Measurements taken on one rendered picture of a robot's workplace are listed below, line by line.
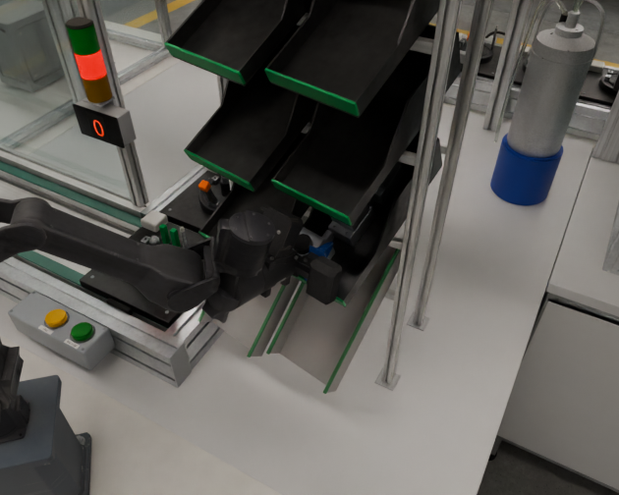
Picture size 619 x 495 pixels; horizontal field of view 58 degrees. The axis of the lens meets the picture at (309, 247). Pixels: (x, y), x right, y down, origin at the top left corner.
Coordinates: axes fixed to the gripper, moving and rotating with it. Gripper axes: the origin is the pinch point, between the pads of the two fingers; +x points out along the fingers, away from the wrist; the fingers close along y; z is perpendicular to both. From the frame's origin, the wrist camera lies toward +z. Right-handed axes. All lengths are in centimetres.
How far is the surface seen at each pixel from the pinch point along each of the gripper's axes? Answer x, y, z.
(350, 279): 3.5, -6.8, -4.2
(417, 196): 10.0, -11.0, 9.8
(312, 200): -4.7, -3.1, 10.5
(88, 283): -7, 47, -31
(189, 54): -11.1, 14.3, 25.3
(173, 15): 276, 354, -60
